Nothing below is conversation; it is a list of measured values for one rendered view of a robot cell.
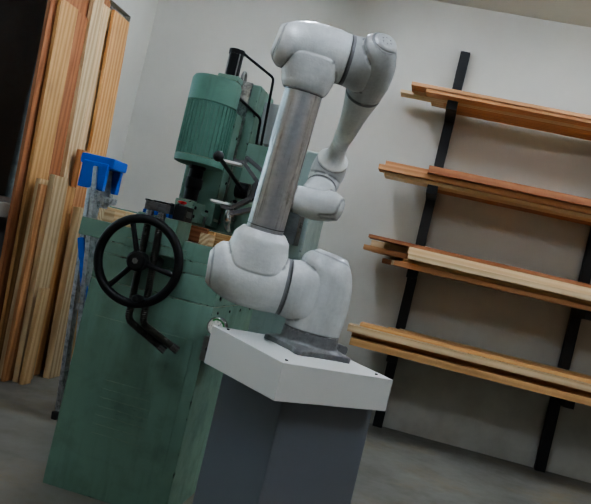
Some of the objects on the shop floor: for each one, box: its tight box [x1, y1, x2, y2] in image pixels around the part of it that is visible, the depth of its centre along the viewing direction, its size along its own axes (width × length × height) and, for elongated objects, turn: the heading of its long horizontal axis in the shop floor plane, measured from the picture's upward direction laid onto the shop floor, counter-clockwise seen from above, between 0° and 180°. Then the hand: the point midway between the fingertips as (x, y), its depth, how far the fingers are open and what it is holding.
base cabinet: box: [43, 277, 253, 504], centre depth 279 cm, size 45×58×71 cm
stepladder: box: [51, 152, 128, 420], centre depth 341 cm, size 27×25×116 cm
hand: (219, 181), depth 249 cm, fingers open, 13 cm apart
